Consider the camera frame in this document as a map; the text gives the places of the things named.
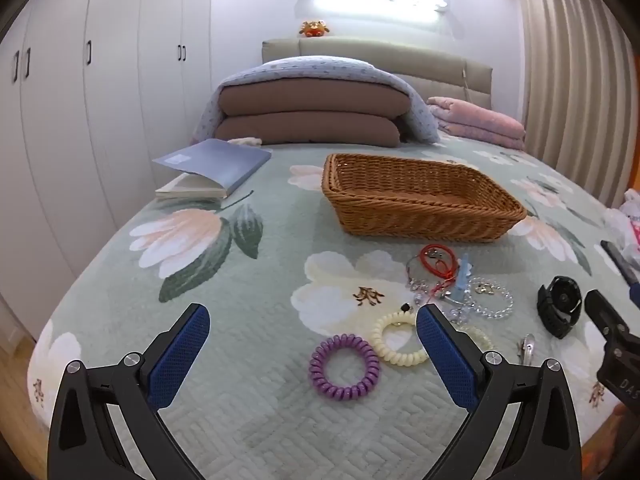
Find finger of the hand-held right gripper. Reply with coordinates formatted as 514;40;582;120
584;289;632;348
601;240;640;307

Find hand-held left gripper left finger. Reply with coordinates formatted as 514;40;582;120
47;303;211;480

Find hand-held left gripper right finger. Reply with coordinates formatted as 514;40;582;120
416;303;583;480

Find pale cream ring bracelet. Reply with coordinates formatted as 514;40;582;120
457;325;494;353

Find black wrist watch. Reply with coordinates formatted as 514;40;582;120
536;276;583;339

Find cream spiral hair tie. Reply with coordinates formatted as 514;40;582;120
372;310;432;367

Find clear crystal bead bracelet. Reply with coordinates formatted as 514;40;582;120
464;276;515;320

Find small silver hair clip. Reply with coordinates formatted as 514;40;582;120
517;334;537;367

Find silver charm bracelet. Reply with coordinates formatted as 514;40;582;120
404;254;451;307

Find light blue hair clip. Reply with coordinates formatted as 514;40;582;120
452;254;474;302

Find purple spiral hair tie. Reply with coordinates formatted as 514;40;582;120
309;334;381;402

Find red cord bracelet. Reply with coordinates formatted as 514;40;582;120
419;244;460;302

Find brown wicker basket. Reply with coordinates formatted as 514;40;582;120
321;153;528;245

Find white plastic bag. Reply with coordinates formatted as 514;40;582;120
602;199;640;257

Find floral green bedspread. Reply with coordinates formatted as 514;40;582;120
27;132;640;480

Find beige pleated curtain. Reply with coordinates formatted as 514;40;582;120
514;0;640;207

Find blue-grey book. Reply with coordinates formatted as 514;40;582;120
152;138;273;200

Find folded pink blanket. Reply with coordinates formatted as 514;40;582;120
426;96;527;151

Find white wardrobe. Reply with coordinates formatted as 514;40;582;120
0;0;215;343

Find folded brown duvet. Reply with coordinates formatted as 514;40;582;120
215;112;402;147

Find beige padded headboard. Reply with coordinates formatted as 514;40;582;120
261;37;494;111

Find brown stacked cushions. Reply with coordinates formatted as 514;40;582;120
218;81;413;117

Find folded brown quilts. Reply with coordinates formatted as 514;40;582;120
191;54;442;144

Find bright wall light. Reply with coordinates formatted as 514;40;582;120
295;0;451;26

